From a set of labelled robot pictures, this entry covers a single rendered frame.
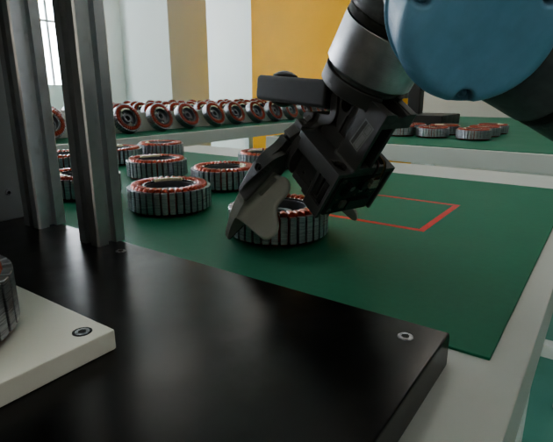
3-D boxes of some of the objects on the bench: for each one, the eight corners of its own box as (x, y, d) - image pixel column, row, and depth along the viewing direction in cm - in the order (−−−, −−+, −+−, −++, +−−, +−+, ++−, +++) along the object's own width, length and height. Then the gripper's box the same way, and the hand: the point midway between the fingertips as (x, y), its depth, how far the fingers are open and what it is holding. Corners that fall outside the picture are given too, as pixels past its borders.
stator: (348, 236, 52) (349, 203, 51) (265, 256, 46) (265, 220, 45) (287, 216, 61) (288, 188, 60) (211, 230, 54) (210, 199, 53)
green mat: (570, 191, 76) (570, 190, 76) (490, 360, 28) (490, 358, 28) (172, 151, 129) (172, 150, 129) (-93, 186, 81) (-94, 185, 81)
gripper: (315, 115, 31) (233, 291, 45) (471, 109, 42) (368, 253, 55) (254, 47, 36) (197, 226, 49) (410, 57, 46) (328, 203, 59)
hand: (276, 221), depth 53 cm, fingers closed on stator, 13 cm apart
